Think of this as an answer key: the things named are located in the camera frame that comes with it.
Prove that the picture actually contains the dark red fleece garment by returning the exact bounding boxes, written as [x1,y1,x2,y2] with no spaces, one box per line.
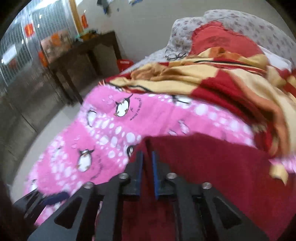
[122,133,295,240]

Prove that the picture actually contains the pink penguin quilt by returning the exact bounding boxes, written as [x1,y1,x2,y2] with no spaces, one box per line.
[25,86,255,194]

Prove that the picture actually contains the red plastic bin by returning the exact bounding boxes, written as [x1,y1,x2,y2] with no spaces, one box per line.
[117,59,134,72]

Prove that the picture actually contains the dark wooden desk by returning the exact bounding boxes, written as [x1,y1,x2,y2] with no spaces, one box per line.
[48,31,121,104]

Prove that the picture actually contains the red and yellow blanket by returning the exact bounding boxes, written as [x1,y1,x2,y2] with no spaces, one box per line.
[99,46,296,186]

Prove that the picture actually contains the black eyeglasses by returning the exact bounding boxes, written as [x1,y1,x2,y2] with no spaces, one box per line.
[165,50,188,61]

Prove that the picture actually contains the white pillow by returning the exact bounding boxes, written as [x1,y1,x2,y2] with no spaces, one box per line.
[259,45,292,72]

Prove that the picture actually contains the red heart cushion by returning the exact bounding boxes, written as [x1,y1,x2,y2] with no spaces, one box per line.
[190,21,263,57]

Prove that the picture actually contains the floral padded headboard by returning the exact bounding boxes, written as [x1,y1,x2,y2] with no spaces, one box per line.
[166,9,295,68]

